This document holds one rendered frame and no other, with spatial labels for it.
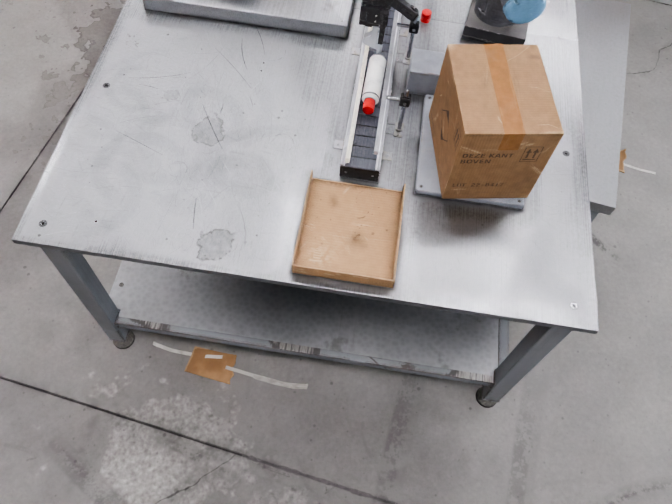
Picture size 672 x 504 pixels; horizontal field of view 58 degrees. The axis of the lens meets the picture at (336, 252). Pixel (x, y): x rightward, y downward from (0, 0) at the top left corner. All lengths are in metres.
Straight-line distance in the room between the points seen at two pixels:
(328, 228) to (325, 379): 0.85
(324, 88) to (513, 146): 0.65
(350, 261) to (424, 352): 0.68
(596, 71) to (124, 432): 2.00
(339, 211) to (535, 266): 0.54
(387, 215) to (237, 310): 0.76
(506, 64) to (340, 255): 0.64
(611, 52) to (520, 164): 0.78
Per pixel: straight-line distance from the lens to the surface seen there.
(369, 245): 1.59
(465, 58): 1.64
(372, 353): 2.12
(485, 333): 2.22
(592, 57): 2.24
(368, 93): 1.78
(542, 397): 2.46
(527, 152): 1.58
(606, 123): 2.05
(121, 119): 1.90
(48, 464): 2.40
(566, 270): 1.69
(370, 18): 1.84
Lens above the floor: 2.20
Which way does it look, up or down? 61 degrees down
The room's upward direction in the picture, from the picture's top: 6 degrees clockwise
